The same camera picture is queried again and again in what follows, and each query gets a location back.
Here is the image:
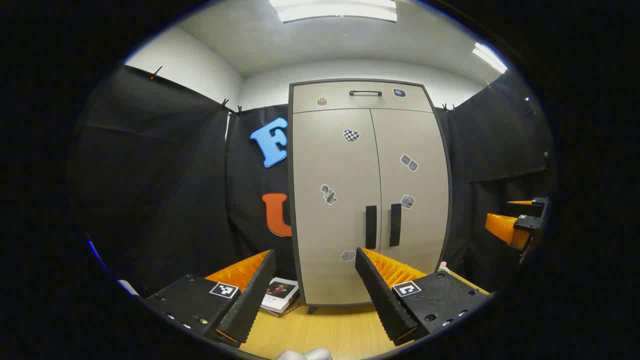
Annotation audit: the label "beige double-door shoe cabinet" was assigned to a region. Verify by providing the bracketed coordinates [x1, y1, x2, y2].
[287, 78, 453, 315]

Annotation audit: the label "shoe cabinet door box stickers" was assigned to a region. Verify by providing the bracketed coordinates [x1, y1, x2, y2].
[370, 107, 451, 276]

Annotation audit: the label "brown book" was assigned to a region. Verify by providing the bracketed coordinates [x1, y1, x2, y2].
[262, 299, 302, 318]

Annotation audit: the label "white portrait cover book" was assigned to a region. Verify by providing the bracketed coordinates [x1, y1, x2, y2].
[260, 277, 301, 313]

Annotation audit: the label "shoe cabinet door checkered sticker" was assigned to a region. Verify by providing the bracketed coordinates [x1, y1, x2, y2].
[292, 109, 383, 306]

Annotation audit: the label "small ceiling light panel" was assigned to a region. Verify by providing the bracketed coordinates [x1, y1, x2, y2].
[472, 42, 509, 75]

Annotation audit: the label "large ceiling light panel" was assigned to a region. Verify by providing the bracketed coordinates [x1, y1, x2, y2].
[269, 0, 398, 24]

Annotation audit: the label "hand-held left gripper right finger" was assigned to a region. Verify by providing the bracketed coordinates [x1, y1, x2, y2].
[355, 246, 493, 347]

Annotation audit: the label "black backdrop cloth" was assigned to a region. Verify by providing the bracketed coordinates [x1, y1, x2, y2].
[75, 62, 556, 297]

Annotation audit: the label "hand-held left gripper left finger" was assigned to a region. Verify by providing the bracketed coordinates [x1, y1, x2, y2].
[142, 249, 277, 347]

